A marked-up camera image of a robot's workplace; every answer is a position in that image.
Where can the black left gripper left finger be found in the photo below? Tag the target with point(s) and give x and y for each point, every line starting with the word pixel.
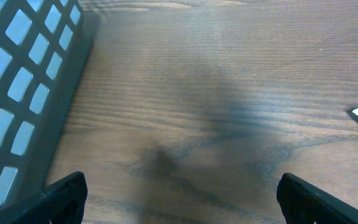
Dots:
pixel 62 202

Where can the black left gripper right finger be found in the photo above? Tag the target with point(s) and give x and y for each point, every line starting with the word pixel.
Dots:
pixel 302 202

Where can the grey plastic mesh basket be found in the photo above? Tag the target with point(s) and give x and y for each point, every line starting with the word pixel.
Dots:
pixel 43 49

